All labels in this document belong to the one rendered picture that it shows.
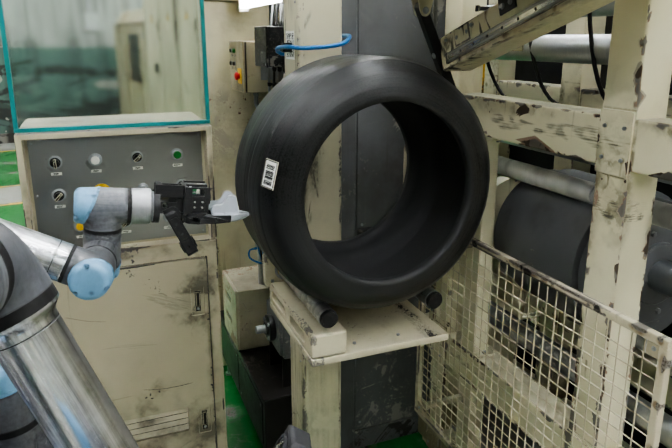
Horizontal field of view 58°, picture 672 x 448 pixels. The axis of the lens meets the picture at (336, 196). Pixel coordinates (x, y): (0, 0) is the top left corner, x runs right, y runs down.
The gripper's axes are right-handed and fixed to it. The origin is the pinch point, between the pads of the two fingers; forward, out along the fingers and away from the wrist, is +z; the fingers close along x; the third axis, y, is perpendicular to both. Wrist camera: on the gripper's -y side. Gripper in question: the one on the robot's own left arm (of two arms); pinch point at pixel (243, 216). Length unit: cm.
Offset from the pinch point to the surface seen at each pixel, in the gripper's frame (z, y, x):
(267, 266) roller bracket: 14.2, -20.7, 24.3
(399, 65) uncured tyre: 29.4, 37.0, -9.5
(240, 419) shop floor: 29, -111, 90
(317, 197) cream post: 27.8, -1.3, 26.8
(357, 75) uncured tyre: 19.3, 33.9, -10.5
